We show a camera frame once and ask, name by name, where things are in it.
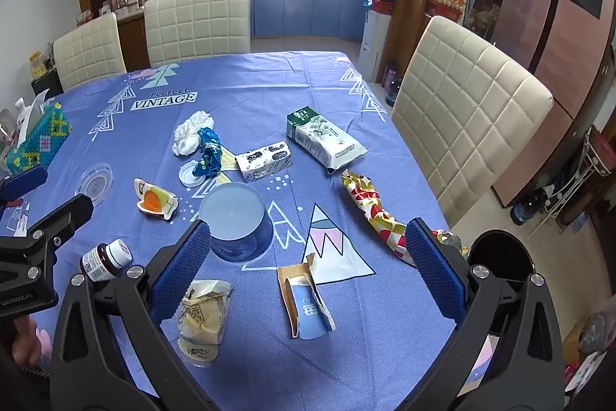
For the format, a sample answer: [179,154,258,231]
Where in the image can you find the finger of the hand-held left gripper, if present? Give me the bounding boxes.
[0,193,94,270]
[0,164,49,206]

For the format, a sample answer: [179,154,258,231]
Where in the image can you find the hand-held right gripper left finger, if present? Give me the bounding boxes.
[50,221,213,411]

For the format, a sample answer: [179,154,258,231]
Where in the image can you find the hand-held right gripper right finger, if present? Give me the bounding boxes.
[404,218,564,411]

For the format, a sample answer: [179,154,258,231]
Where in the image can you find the black trash bin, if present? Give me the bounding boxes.
[466,228,538,296]

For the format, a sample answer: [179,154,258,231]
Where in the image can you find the white tissue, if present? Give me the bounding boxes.
[172,111,215,158]

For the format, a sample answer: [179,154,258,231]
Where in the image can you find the person's left hand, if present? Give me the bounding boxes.
[10,315,53,366]

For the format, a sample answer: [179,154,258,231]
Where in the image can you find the beaded colourful tissue box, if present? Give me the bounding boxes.
[4,89,73,177]

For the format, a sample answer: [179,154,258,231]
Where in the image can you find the brown medicine bottle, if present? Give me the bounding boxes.
[79,238,134,283]

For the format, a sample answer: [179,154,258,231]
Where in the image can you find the clear plastic food packet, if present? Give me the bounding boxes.
[177,279,234,369]

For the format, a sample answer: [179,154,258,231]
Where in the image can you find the blue plastic bowl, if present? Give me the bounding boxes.
[198,182,275,263]

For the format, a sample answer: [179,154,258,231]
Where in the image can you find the white round lid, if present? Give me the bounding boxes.
[178,161,209,188]

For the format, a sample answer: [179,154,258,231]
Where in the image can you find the red yellow snack wrapper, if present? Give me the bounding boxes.
[340,169,420,268]

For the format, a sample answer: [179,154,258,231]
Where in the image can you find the blue foil wrapper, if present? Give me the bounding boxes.
[191,127,223,177]

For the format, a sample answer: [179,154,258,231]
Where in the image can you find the dark floor bottle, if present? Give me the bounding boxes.
[509,190,550,227]

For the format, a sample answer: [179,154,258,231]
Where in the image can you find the small white printed box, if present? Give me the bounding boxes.
[235,140,294,184]

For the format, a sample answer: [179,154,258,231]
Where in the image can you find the torn blue paper box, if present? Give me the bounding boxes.
[276,252,336,341]

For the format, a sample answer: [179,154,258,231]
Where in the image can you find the cream quilted dining chair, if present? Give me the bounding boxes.
[143,0,252,69]
[391,15,555,230]
[53,12,128,93]

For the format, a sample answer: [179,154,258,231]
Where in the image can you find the green white tissue packet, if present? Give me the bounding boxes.
[287,106,369,175]

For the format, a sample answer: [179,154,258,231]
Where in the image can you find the dark purple bottle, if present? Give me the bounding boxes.
[383,64,403,107]

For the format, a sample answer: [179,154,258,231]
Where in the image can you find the blue printed tablecloth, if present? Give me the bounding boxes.
[0,51,482,411]

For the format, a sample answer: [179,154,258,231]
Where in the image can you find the white water dispenser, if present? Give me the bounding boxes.
[358,0,396,83]

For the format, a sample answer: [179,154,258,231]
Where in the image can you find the brown pink refrigerator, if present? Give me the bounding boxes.
[490,0,616,207]

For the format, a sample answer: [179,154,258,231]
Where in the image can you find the blue kitchen cabinets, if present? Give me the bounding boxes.
[249,0,382,42]

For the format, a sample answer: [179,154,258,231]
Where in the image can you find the white wire rack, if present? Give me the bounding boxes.
[528,126,616,225]

